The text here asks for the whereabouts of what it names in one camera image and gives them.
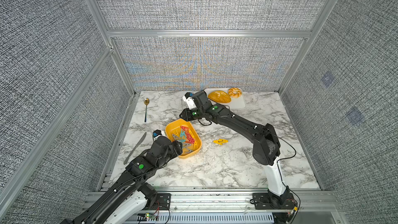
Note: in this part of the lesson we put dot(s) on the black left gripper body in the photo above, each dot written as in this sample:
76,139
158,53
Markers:
173,151

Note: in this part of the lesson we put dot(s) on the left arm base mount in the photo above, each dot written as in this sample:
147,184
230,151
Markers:
155,200

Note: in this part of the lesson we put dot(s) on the yellow clothespin centre upper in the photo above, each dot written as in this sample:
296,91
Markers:
222,141

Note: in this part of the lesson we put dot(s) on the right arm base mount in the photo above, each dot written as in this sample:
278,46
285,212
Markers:
268,200

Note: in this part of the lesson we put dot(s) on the white rectangular tray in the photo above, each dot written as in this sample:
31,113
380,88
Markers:
235,104

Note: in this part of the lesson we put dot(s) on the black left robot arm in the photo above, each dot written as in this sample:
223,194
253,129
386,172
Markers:
134,178

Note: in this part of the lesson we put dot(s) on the white slotted cable duct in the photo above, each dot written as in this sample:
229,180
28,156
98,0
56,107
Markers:
203,218

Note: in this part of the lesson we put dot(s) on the red clothespin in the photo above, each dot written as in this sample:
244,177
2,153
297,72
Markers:
189,138
184,128

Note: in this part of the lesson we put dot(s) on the yellow plastic storage box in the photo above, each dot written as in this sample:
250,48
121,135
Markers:
174,133

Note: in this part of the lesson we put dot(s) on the silver butter knife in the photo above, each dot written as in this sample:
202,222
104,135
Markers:
135,147

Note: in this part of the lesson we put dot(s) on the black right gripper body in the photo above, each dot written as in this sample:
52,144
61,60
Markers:
194,113

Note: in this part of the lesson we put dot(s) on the iridescent gold blue spoon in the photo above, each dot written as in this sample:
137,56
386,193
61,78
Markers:
146,103

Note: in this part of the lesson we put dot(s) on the oval golden bread loaf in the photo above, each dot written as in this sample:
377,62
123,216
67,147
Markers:
219,96

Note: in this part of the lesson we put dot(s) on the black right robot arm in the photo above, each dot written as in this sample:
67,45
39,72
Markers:
266,145

